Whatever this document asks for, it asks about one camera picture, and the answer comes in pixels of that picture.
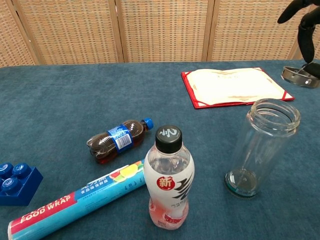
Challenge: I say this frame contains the blue table cloth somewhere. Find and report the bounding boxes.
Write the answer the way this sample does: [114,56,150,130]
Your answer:
[0,59,320,240]

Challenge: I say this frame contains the woven wooden folding screen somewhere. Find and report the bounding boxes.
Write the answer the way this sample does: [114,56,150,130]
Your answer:
[0,0,320,68]

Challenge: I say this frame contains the small cola bottle blue cap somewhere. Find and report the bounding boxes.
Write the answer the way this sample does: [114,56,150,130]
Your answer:
[86,117,154,165]

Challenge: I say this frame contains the white drink bottle black cap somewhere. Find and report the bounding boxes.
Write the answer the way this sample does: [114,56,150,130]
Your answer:
[143,125,196,230]

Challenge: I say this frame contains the clear glass jar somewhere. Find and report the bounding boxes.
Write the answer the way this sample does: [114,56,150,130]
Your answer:
[224,98,301,200]

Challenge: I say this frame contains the red certificate folder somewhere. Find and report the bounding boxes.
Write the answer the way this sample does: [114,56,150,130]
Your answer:
[181,67,295,110]

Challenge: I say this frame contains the plastic food wrap box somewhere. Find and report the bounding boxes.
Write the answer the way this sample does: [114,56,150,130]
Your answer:
[7,159,147,240]

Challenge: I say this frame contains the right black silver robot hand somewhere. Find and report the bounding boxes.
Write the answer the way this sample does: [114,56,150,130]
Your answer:
[277,0,320,80]

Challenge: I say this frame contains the blue toy building brick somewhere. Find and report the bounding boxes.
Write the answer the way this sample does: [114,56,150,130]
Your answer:
[0,162,44,207]

